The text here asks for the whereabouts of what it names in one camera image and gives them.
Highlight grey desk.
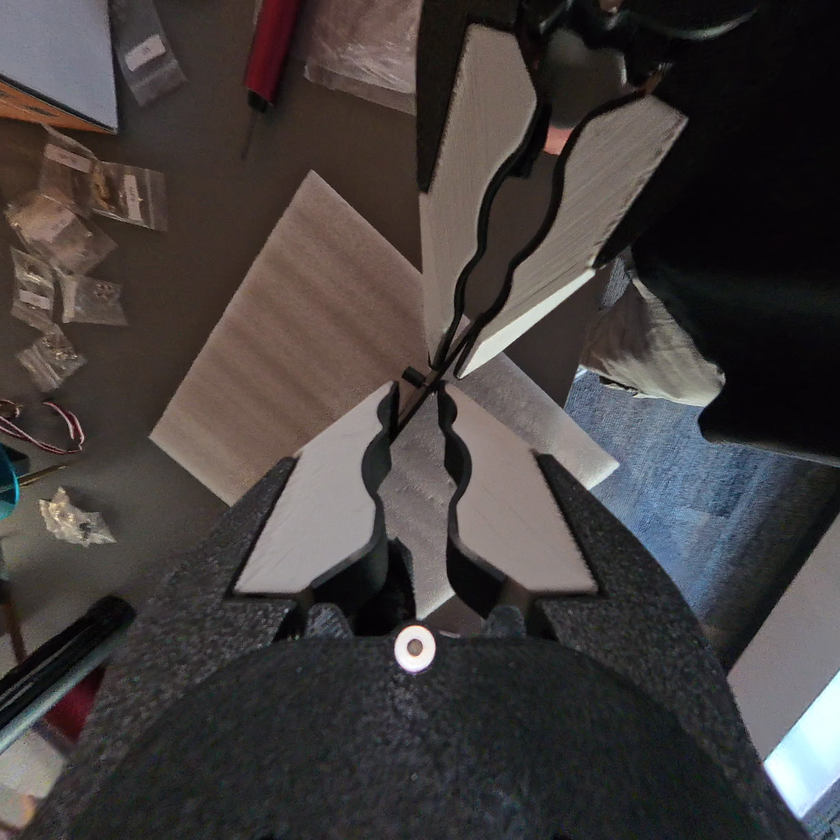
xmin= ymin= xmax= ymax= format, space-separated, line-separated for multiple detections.
xmin=0 ymin=0 xmax=657 ymax=742

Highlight red and white servo wires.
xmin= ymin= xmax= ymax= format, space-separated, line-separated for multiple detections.
xmin=0 ymin=399 xmax=86 ymax=455

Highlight long labelled zip bag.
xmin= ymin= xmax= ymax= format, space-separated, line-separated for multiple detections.
xmin=108 ymin=0 xmax=188 ymax=108

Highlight person's black top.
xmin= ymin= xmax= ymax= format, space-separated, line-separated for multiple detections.
xmin=623 ymin=0 xmax=840 ymax=463

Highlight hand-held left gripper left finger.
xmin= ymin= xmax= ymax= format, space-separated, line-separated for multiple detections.
xmin=231 ymin=381 xmax=401 ymax=597

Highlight black cylinder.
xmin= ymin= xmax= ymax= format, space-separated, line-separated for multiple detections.
xmin=0 ymin=596 xmax=137 ymax=732

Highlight white foam sheet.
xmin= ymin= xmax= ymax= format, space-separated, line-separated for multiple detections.
xmin=150 ymin=169 xmax=621 ymax=621

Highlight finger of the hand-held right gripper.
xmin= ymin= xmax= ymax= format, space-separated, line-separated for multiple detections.
xmin=455 ymin=94 xmax=689 ymax=380
xmin=417 ymin=21 xmax=550 ymax=366

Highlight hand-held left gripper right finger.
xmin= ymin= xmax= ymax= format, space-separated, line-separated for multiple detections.
xmin=435 ymin=382 xmax=599 ymax=597

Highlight red handled screwdriver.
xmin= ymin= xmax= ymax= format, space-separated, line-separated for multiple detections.
xmin=239 ymin=0 xmax=304 ymax=160

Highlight cluster of small hardware bags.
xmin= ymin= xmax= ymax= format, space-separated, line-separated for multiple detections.
xmin=0 ymin=123 xmax=169 ymax=393

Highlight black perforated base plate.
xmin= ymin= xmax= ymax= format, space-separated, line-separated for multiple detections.
xmin=399 ymin=325 xmax=476 ymax=427

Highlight cardboard box with white flap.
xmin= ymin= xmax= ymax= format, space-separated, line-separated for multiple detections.
xmin=0 ymin=0 xmax=120 ymax=135

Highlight person's beige trouser leg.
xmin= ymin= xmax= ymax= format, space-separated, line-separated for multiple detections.
xmin=577 ymin=266 xmax=726 ymax=403

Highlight large clear plastic bag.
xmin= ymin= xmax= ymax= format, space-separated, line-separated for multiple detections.
xmin=303 ymin=0 xmax=421 ymax=114

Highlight crumpled clear plastic bag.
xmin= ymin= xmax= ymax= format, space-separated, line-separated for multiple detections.
xmin=37 ymin=486 xmax=118 ymax=547

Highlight red cylinder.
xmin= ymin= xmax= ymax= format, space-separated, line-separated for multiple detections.
xmin=42 ymin=669 xmax=106 ymax=746

